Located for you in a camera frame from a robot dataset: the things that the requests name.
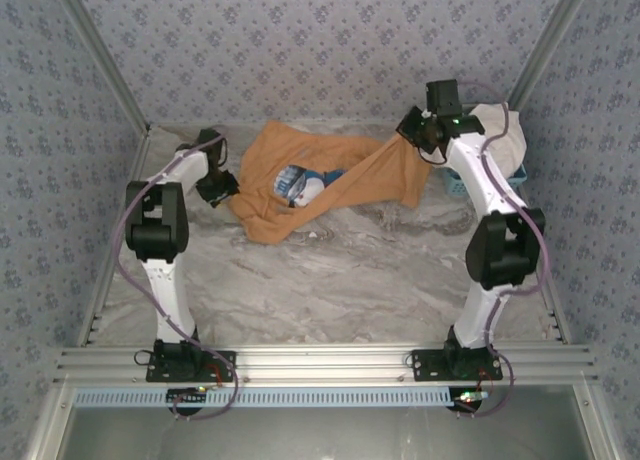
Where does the orange printed t-shirt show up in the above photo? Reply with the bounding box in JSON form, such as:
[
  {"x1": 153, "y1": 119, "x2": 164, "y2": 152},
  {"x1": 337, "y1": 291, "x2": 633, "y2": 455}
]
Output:
[{"x1": 227, "y1": 119, "x2": 431, "y2": 246}]

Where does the light blue plastic basket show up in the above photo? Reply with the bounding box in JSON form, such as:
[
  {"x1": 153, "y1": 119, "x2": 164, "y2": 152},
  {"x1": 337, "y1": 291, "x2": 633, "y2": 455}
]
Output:
[{"x1": 439, "y1": 162, "x2": 529, "y2": 201}]

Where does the grey metal sheet panel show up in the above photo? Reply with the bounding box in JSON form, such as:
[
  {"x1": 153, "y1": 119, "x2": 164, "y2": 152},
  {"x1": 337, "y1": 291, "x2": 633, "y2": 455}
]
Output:
[{"x1": 64, "y1": 404, "x2": 591, "y2": 460}]

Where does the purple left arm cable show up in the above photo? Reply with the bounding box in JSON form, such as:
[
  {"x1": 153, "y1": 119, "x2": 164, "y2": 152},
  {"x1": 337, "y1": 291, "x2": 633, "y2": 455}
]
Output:
[{"x1": 115, "y1": 132, "x2": 242, "y2": 421}]

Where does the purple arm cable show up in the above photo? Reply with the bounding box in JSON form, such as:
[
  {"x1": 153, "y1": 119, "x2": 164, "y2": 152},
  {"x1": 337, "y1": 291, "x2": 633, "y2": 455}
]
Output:
[
  {"x1": 115, "y1": 132, "x2": 242, "y2": 421},
  {"x1": 452, "y1": 79, "x2": 554, "y2": 420}
]

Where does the aluminium corner post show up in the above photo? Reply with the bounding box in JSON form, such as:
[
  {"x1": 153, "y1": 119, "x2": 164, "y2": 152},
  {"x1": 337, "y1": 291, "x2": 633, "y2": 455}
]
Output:
[
  {"x1": 508, "y1": 0, "x2": 599, "y2": 112},
  {"x1": 49, "y1": 0, "x2": 152, "y2": 134}
]

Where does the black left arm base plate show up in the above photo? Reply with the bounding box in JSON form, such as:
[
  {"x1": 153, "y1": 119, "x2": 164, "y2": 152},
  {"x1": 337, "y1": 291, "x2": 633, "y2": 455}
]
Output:
[{"x1": 145, "y1": 349, "x2": 237, "y2": 384}]

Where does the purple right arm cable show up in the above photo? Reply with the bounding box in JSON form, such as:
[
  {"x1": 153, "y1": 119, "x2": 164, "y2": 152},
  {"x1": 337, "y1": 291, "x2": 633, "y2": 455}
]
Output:
[{"x1": 452, "y1": 79, "x2": 554, "y2": 420}]

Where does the aluminium frame cross rail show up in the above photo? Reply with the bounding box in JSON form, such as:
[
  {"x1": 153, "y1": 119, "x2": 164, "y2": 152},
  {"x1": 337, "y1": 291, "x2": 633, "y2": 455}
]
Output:
[{"x1": 52, "y1": 344, "x2": 599, "y2": 385}]

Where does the light blue slotted cable duct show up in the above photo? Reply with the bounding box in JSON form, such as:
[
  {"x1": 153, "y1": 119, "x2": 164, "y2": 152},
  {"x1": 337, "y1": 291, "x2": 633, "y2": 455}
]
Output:
[{"x1": 73, "y1": 385, "x2": 464, "y2": 409}]

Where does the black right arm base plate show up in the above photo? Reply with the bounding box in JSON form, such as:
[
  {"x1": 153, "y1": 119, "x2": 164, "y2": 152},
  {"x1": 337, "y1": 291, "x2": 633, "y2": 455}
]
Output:
[{"x1": 410, "y1": 348, "x2": 504, "y2": 383}]

